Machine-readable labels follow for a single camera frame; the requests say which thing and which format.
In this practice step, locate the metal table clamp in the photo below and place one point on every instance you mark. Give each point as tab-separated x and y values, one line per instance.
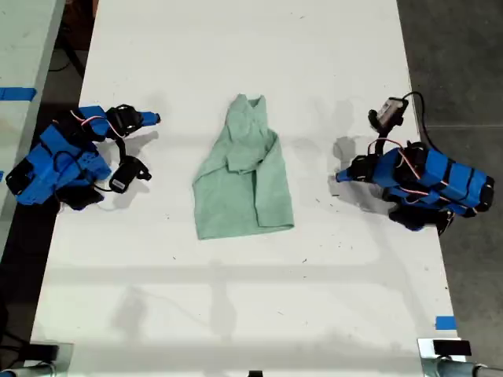
426	363
64	359

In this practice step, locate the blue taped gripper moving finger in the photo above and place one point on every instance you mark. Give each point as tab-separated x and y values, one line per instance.
147	122
344	178

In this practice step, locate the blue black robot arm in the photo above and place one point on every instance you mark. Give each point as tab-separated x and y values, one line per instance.
452	178
59	157

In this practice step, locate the small black box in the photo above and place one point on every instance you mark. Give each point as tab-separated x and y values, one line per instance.
44	352
451	347

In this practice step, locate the black camera box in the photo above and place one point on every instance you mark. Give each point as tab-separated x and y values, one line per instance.
389	112
125	176

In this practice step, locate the white side table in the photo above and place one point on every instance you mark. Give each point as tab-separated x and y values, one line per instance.
23	43

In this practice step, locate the black camera stalk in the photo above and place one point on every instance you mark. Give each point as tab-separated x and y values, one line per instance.
122	147
378	145

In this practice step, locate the square blue tape piece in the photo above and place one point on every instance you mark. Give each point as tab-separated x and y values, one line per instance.
446	323

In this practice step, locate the long blue tape strip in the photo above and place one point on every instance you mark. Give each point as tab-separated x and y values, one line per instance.
15	94

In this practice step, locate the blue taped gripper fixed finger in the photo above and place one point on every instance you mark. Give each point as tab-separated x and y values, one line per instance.
345	172
148	115

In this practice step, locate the pale green t-shirt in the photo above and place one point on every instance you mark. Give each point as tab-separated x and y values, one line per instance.
243	196

